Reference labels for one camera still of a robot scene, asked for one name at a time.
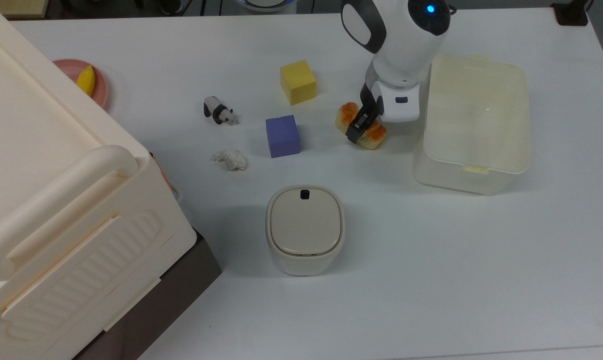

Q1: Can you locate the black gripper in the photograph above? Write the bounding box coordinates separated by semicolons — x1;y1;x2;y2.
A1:
345;83;385;145

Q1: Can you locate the toy bread with orange glaze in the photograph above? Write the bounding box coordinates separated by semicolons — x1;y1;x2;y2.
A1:
335;102;388;151

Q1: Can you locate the white plastic basket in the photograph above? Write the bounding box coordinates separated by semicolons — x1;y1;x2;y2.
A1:
413;54;531;196

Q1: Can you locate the purple cube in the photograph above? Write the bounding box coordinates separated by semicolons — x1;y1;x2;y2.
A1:
265;114;302;159

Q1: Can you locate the yellow cube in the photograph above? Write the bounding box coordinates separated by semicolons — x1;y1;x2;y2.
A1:
280;59;318;106

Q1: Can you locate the beige lidded trash can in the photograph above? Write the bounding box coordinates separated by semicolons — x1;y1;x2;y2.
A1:
265;185;346;277

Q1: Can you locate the crumpled white tissue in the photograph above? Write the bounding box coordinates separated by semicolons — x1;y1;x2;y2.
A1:
213;148;249;172

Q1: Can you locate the toy panda figure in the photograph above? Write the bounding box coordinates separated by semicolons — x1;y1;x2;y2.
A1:
203;96;241;126

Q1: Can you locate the orange box latch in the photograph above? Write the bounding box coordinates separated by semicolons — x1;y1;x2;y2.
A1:
149;151;177;196

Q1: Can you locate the dark brown drawer cabinet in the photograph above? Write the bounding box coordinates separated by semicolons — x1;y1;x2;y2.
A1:
74;227;223;360

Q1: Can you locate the pink plate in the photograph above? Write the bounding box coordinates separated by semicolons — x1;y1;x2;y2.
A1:
52;59;111;111

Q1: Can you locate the yellow toy banana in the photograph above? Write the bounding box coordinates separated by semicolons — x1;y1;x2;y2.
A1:
76;65;97;98

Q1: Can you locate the tan flat box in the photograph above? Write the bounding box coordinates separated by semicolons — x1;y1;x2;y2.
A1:
0;0;50;20

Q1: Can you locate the black camera stand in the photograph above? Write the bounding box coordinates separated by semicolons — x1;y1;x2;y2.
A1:
551;0;595;27

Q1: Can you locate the cream storage box with handles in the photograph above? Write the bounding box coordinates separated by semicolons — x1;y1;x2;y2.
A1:
0;0;198;360

